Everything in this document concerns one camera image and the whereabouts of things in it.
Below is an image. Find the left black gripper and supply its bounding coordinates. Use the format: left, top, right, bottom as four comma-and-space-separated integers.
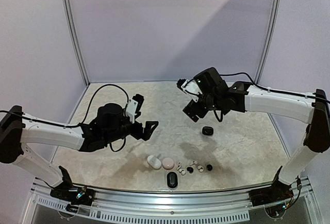
104, 118, 158, 145

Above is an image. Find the pink round earbud case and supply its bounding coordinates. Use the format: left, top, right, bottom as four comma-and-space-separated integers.
162, 157, 175, 170

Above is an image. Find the black oval earbud case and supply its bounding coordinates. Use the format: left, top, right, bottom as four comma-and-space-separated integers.
167, 172, 178, 189

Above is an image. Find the black earbud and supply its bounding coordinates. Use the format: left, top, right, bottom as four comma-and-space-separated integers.
187, 167, 194, 174
206, 164, 213, 171

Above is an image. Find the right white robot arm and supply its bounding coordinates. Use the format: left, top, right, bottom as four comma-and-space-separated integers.
177, 67, 329, 201

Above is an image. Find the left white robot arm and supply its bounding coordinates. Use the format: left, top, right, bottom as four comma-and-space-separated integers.
1, 101, 159, 200

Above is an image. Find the white oval earbud case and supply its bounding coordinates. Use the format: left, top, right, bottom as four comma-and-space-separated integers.
147, 155, 162, 170

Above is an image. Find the white stem earbud right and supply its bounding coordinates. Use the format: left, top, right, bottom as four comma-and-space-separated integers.
197, 165, 204, 172

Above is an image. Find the white earbud lower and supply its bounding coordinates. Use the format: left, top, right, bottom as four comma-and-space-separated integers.
178, 169, 186, 176

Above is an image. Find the left camera cable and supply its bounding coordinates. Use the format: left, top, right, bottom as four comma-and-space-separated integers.
0, 84, 129, 152

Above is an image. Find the right aluminium frame post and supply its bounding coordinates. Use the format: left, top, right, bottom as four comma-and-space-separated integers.
252, 0, 284, 87

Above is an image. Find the aluminium frame post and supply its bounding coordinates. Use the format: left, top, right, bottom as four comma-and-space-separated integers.
62, 0, 90, 87
252, 0, 284, 87

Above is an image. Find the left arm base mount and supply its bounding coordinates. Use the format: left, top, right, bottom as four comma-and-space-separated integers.
50, 166, 95, 206

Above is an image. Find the aluminium front rail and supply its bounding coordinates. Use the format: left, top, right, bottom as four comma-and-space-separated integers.
22, 177, 323, 223

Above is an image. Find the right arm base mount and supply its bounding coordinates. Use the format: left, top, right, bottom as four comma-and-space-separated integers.
249, 166, 302, 210

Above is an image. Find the left aluminium frame post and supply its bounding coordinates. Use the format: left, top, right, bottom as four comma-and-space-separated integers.
62, 0, 90, 87

